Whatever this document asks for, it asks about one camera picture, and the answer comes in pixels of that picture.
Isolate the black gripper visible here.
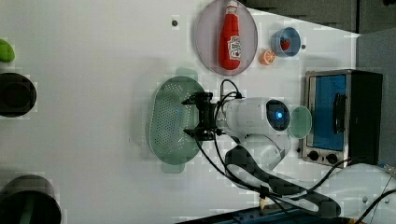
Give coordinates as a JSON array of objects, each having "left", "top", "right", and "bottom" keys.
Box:
[{"left": 182, "top": 92, "right": 219, "bottom": 141}]

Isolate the green oval strainer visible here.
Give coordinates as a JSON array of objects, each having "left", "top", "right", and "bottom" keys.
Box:
[{"left": 146, "top": 67, "right": 204, "bottom": 174}]

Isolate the red ketchup bottle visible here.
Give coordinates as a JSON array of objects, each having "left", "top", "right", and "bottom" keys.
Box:
[{"left": 219, "top": 0, "right": 242, "bottom": 70}]

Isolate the grey round plate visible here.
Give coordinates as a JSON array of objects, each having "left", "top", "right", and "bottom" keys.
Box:
[{"left": 194, "top": 0, "right": 258, "bottom": 76}]

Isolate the orange slice toy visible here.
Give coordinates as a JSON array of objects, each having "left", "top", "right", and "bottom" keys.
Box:
[{"left": 259, "top": 49, "right": 276, "bottom": 65}]

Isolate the light green mug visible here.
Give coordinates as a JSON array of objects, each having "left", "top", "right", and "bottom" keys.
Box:
[{"left": 289, "top": 105, "right": 312, "bottom": 139}]

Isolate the peeled toy banana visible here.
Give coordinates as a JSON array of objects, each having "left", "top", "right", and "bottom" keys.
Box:
[{"left": 259, "top": 199, "right": 266, "bottom": 210}]

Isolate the red toy strawberry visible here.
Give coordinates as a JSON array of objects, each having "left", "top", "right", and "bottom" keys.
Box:
[{"left": 280, "top": 39, "right": 290, "bottom": 50}]

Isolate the blue bowl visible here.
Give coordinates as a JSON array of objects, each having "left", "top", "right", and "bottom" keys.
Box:
[{"left": 270, "top": 27, "right": 301, "bottom": 57}]

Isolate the black toaster oven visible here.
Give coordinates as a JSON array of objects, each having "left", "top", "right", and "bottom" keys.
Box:
[{"left": 302, "top": 69, "right": 383, "bottom": 168}]

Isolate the black round base upper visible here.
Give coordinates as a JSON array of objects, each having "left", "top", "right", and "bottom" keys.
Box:
[{"left": 0, "top": 73, "right": 36, "bottom": 118}]

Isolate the black round base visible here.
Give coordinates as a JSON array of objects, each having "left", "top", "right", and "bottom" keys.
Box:
[
  {"left": 0, "top": 73, "right": 36, "bottom": 118},
  {"left": 0, "top": 175, "right": 62, "bottom": 224}
]

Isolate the black round base lower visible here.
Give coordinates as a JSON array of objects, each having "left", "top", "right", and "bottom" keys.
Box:
[{"left": 0, "top": 175, "right": 62, "bottom": 224}]

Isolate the green toy fruit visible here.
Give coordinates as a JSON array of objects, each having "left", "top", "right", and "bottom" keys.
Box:
[{"left": 0, "top": 39, "right": 15, "bottom": 63}]

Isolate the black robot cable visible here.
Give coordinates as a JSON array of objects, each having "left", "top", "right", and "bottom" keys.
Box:
[{"left": 194, "top": 78, "right": 396, "bottom": 224}]

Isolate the blue metal frame rail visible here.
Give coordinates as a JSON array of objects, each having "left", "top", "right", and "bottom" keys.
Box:
[{"left": 177, "top": 208, "right": 355, "bottom": 224}]

